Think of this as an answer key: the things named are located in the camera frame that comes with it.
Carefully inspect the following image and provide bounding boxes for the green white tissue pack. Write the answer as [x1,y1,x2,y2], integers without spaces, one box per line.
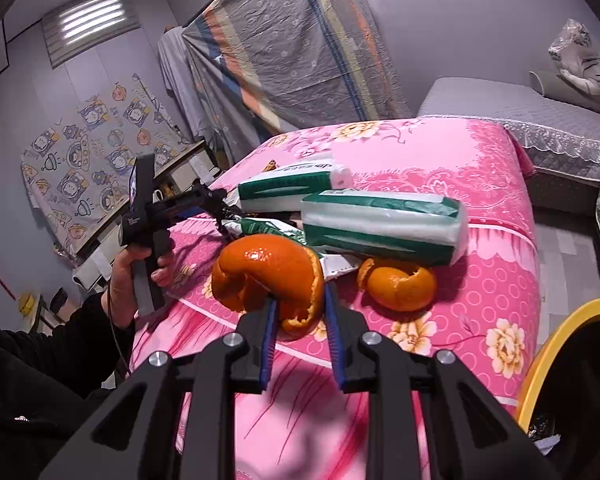
[237,164,353,214]
[300,189,468,267]

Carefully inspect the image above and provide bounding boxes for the large orange peel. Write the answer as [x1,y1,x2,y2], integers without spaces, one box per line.
[211,234,327,338]

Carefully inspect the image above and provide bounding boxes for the window blind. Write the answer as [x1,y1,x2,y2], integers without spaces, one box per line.
[41,0,142,70]

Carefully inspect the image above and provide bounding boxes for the yellow rimmed bin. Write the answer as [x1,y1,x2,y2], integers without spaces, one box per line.
[516,297,600,480]

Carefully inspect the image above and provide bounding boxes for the plush tiger toy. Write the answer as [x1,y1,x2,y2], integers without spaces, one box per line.
[547,19,600,96]

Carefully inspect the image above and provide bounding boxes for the black cable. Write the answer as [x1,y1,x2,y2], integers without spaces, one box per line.
[105,275,133,378]

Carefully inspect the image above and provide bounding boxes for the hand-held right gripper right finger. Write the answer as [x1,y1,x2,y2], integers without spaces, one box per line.
[325,280,561,480]

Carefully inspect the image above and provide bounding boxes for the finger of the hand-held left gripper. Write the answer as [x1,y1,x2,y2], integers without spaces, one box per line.
[211,189,242,235]

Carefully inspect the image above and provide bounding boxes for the person's left forearm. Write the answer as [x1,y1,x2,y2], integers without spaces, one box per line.
[0,291,137,411]

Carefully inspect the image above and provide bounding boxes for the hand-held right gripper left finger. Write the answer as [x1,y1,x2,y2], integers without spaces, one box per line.
[37,296,281,480]

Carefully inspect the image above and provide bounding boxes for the cartoon printed cloth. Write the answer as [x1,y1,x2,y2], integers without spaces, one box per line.
[20,72,191,256]

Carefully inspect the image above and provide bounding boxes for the person's left hand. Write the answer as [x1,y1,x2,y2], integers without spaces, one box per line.
[109,248,177,328]

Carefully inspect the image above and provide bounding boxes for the green white wrapper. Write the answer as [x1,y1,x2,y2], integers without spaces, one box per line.
[227,212,361,281]

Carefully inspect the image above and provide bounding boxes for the striped hanging sheet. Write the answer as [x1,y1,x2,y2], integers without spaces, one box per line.
[182,0,413,161]

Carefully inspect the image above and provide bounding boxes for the grey hanging garment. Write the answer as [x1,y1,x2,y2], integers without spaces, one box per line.
[157,25,206,141]

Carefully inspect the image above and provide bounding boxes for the small orange peel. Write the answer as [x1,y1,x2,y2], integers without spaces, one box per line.
[357,257,438,312]

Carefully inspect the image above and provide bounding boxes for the grey quilted bed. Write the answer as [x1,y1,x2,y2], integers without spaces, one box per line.
[417,77,600,181]

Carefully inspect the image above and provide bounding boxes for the pink floral blanket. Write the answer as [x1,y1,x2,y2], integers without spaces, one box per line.
[130,116,541,480]

